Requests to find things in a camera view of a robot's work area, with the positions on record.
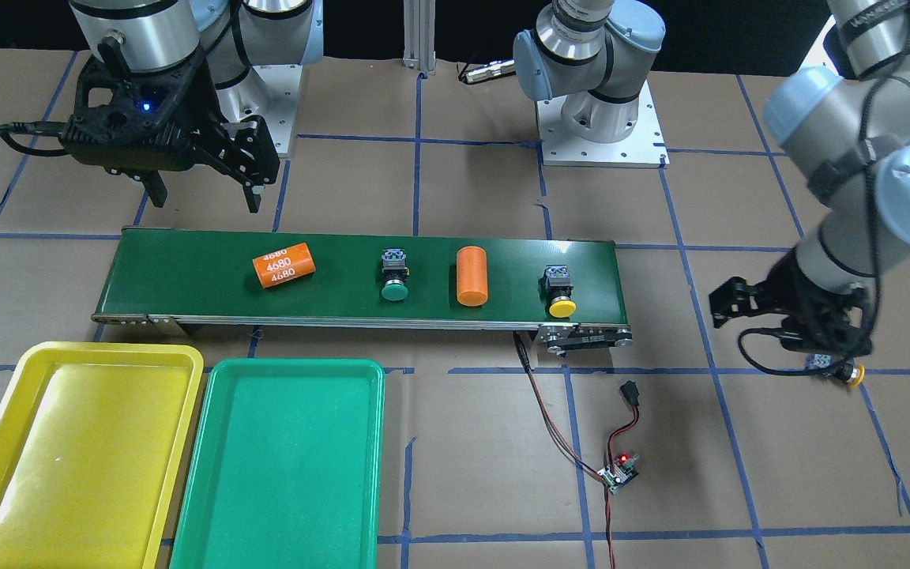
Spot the yellow push button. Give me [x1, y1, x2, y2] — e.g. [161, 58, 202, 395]
[804, 353, 866, 386]
[543, 264, 577, 319]

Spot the small circuit board with wires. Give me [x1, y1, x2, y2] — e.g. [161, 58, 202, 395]
[512, 332, 641, 568]

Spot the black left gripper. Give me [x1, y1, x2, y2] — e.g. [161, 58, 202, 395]
[710, 253, 873, 356]

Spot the yellow plastic tray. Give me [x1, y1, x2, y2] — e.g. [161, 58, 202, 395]
[0, 341, 205, 568]

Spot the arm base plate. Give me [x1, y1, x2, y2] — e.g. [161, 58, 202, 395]
[216, 65, 306, 158]
[536, 81, 671, 168]

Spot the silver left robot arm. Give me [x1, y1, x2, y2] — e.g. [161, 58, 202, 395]
[513, 1, 910, 359]

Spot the green conveyor belt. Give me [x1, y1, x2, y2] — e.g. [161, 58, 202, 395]
[92, 228, 633, 354]

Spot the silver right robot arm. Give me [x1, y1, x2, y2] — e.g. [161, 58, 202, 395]
[58, 1, 325, 213]

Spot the green push button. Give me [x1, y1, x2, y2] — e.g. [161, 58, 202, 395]
[382, 248, 409, 302]

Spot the aluminium frame post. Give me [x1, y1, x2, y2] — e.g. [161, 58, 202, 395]
[402, 0, 437, 75]

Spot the green plastic tray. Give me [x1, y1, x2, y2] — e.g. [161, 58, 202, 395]
[170, 359, 386, 568]

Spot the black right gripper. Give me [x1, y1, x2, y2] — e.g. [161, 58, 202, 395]
[145, 71, 280, 213]

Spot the plain orange cylinder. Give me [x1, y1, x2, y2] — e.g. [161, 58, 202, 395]
[456, 246, 490, 307]

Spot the orange cylinder marked 4680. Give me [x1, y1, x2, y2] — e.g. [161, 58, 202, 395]
[252, 242, 317, 289]

